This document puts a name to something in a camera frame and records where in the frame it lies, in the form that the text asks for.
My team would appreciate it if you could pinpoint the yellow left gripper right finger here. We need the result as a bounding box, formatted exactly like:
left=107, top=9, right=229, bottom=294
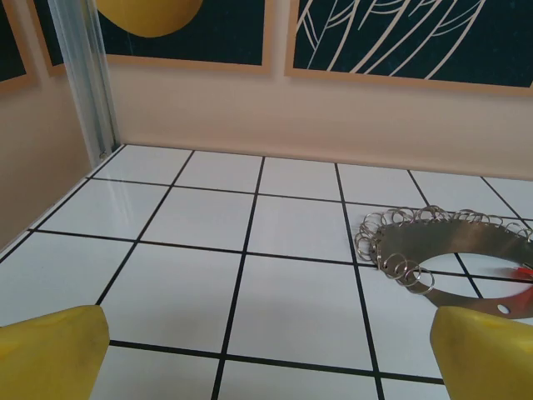
left=430, top=306, right=533, bottom=400

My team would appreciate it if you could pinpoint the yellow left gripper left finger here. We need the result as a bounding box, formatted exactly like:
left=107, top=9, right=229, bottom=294
left=0, top=304, right=112, bottom=400

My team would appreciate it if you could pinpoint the red key tag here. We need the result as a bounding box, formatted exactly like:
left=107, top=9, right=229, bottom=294
left=498, top=265, right=533, bottom=309

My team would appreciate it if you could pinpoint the aluminium frame post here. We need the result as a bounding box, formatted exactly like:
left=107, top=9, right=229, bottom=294
left=46, top=0, right=122, bottom=159

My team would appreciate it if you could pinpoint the wall panel with leaf outlines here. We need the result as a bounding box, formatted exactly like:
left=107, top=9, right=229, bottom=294
left=284, top=0, right=533, bottom=98

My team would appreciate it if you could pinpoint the wall panel with orange oval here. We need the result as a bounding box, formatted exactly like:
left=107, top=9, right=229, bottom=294
left=32, top=0, right=274, bottom=78

